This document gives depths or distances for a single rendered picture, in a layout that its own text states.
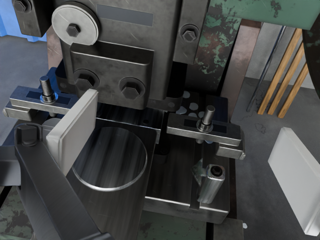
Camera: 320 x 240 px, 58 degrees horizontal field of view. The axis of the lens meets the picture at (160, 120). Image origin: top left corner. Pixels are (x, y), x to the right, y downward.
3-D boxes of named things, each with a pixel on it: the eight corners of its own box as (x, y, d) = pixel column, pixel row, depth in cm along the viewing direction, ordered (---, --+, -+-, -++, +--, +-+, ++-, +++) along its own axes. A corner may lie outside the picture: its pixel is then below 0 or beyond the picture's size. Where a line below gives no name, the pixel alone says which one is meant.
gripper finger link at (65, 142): (58, 189, 15) (44, 186, 15) (95, 128, 21) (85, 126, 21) (61, 138, 13) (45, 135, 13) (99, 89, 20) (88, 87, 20)
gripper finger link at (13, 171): (29, 197, 13) (-38, 185, 13) (68, 142, 17) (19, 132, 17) (29, 169, 12) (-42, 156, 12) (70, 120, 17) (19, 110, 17)
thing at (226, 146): (243, 160, 60) (261, 129, 52) (163, 145, 60) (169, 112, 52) (241, 137, 64) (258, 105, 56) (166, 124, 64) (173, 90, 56)
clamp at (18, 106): (83, 131, 60) (77, 95, 53) (4, 116, 61) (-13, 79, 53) (91, 110, 64) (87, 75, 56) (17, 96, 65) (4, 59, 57)
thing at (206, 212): (221, 225, 57) (230, 213, 52) (-3, 183, 57) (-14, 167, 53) (222, 113, 76) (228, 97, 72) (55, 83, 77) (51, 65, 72)
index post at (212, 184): (212, 204, 53) (226, 178, 45) (195, 201, 53) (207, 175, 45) (212, 190, 54) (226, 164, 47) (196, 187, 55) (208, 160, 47)
